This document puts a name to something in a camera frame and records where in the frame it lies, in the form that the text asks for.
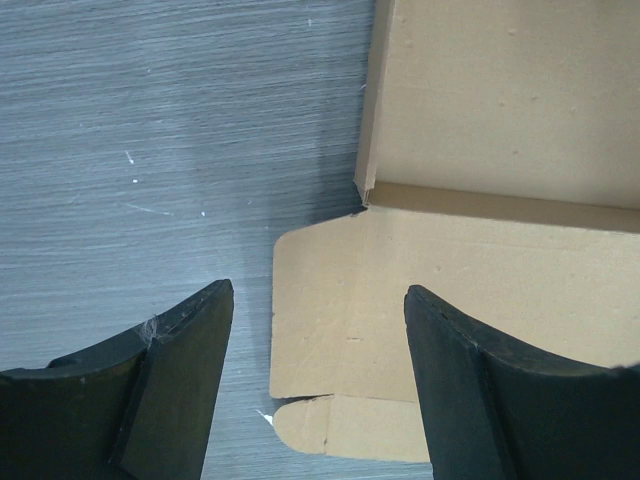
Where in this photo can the brown cardboard box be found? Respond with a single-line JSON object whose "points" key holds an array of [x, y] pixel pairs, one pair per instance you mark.
{"points": [[498, 166]]}

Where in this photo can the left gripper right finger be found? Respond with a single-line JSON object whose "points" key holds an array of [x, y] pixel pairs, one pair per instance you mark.
{"points": [[495, 407]]}

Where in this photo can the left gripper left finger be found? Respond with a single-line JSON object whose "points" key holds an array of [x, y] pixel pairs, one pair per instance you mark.
{"points": [[138, 405]]}

